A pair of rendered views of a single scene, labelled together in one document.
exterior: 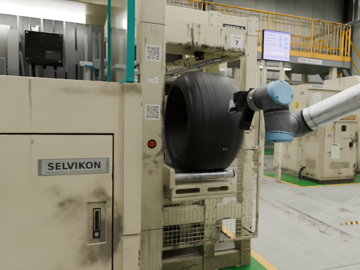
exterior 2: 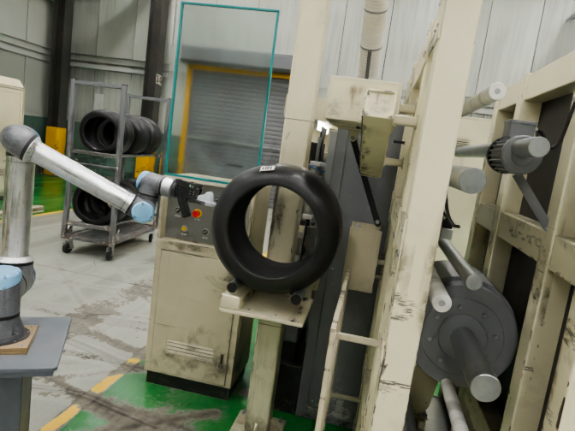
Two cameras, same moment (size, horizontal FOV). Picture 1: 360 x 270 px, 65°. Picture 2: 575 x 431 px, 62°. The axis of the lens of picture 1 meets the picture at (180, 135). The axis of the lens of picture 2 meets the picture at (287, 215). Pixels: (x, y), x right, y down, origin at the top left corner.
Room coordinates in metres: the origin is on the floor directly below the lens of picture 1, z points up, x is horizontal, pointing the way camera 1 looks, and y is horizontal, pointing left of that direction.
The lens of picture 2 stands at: (2.61, -1.91, 1.53)
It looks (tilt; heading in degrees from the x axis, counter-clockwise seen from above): 8 degrees down; 119
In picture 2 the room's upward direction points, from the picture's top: 8 degrees clockwise
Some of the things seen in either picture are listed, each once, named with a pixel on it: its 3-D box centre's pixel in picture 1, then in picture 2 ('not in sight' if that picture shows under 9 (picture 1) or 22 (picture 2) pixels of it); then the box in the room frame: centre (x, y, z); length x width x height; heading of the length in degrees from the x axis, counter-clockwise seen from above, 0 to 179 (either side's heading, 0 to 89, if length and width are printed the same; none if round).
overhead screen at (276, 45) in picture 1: (276, 46); not in sight; (5.35, -1.77, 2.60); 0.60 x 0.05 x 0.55; 108
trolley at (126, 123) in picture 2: not in sight; (120, 169); (-1.98, 2.12, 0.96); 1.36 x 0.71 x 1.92; 108
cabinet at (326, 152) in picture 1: (329, 150); not in sight; (5.74, -3.06, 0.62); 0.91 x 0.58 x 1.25; 108
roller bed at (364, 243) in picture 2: not in sight; (361, 256); (1.86, 0.26, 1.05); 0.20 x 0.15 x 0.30; 109
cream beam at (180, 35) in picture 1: (196, 40); (364, 109); (1.90, -0.10, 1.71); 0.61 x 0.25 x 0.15; 109
